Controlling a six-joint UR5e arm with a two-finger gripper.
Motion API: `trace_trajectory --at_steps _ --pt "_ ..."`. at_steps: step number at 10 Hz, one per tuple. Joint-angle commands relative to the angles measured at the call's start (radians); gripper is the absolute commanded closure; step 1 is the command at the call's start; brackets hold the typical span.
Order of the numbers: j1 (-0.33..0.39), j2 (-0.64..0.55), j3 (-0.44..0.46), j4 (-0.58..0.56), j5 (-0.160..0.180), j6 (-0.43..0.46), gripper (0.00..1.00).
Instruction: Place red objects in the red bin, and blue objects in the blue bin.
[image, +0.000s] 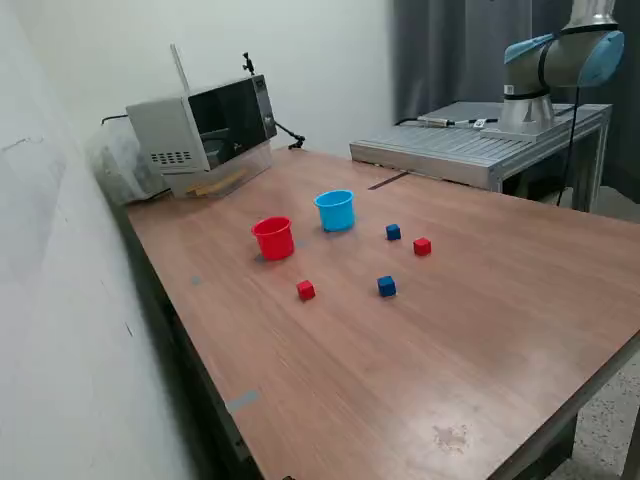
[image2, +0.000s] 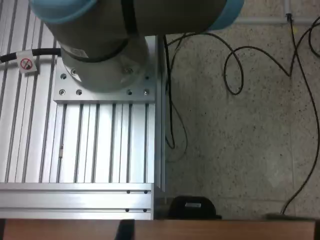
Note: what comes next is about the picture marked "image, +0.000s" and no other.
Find aluminium robot base platform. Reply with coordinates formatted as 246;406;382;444
348;101;614;214

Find blue plastic cup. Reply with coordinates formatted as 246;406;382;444
313;189;357;233

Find red plastic cup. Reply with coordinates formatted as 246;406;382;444
250;215;296;262

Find dark tape strip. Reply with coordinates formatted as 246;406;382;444
368;171;409;192

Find clear plastic box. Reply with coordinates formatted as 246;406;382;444
167;142;274;200

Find wooden sticks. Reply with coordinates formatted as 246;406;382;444
184;168;250;197

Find silver microwave oven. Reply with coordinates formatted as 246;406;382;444
124;74;279;176

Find clear plastic bag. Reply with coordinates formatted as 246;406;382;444
84;124;171;206

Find dark grey curtain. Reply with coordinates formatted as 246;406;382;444
389;0;640;206

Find black hanging base cable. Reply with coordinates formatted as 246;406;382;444
557;84;582;207

